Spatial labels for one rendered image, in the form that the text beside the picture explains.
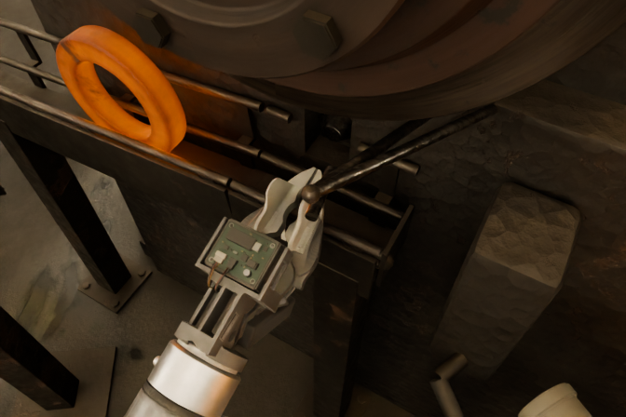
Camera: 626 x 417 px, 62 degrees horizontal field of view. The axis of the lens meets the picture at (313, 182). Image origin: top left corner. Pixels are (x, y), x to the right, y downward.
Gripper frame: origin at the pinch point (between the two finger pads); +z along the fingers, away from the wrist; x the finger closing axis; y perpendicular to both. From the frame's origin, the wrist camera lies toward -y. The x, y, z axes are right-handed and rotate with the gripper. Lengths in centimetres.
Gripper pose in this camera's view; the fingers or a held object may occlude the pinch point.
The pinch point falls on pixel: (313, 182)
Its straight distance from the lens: 56.1
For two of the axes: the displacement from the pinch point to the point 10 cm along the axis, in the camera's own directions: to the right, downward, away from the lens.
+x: -8.7, -3.9, 3.1
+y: -1.5, -3.9, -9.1
